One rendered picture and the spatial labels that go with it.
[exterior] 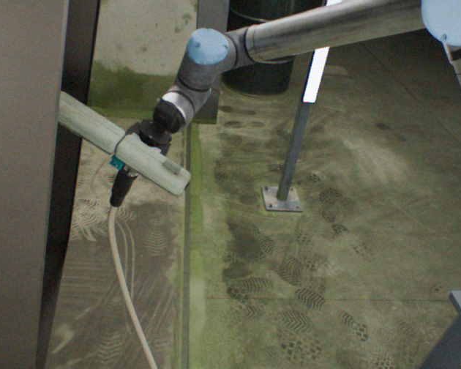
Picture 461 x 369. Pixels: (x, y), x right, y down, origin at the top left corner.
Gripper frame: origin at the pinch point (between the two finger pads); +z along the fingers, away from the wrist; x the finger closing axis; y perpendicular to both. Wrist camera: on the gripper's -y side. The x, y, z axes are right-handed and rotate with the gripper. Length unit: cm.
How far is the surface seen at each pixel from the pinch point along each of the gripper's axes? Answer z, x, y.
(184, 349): -2, -44, 74
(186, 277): -32, -34, 83
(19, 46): 31, 4, -44
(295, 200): -106, -68, 82
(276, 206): -96, -60, 84
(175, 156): -110, 0, 110
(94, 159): -85, 35, 121
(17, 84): 32, 4, -41
